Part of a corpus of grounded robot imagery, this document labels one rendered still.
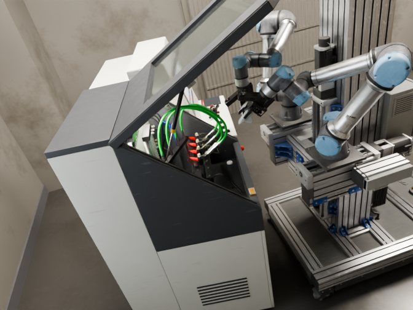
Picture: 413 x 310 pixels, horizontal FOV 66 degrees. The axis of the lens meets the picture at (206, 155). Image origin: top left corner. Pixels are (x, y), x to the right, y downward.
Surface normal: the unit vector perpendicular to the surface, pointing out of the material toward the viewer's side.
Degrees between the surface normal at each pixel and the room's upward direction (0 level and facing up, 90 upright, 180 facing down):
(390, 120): 90
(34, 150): 90
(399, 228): 0
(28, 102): 90
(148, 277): 90
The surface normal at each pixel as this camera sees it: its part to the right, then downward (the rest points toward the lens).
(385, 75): -0.43, 0.47
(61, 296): -0.19, -0.82
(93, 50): 0.25, 0.50
